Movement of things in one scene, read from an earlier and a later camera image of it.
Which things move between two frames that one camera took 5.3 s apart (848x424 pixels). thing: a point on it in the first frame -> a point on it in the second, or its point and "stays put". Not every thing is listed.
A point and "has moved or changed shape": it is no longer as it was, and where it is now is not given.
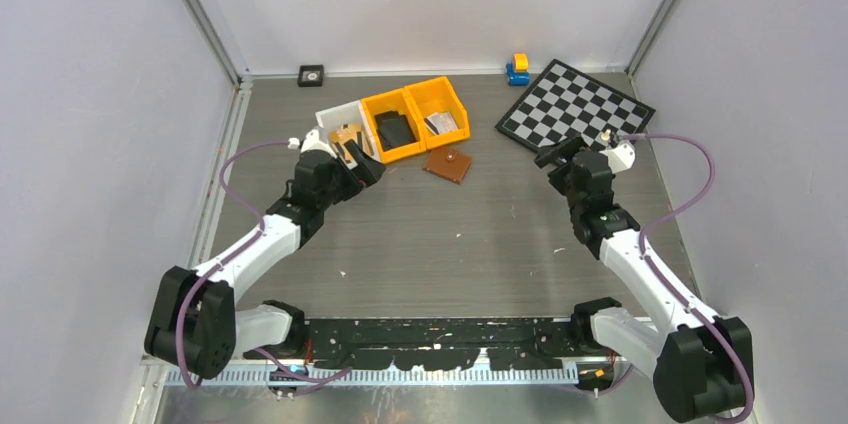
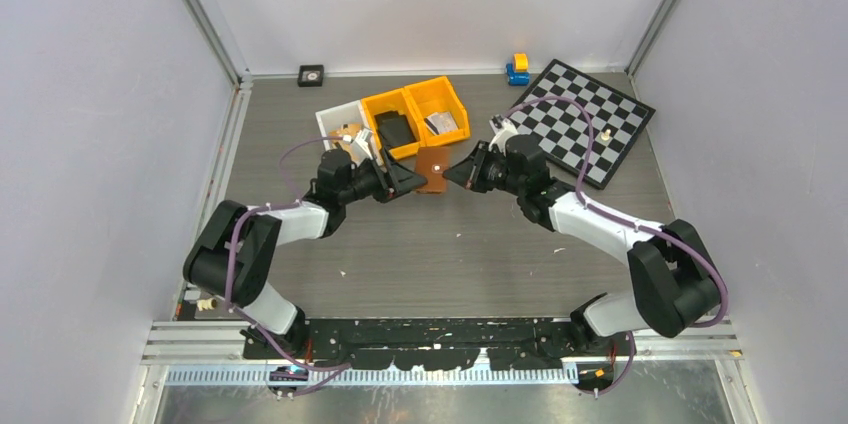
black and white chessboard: (564, 102) stays put
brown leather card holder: (448, 164) has moved or changed shape
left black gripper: (367, 169) -> (401, 180)
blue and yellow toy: (517, 73) stays put
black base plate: (415, 343) stays put
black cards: (394, 129) stays put
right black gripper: (565, 148) -> (468, 174)
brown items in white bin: (347, 132) stays put
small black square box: (310, 75) stays put
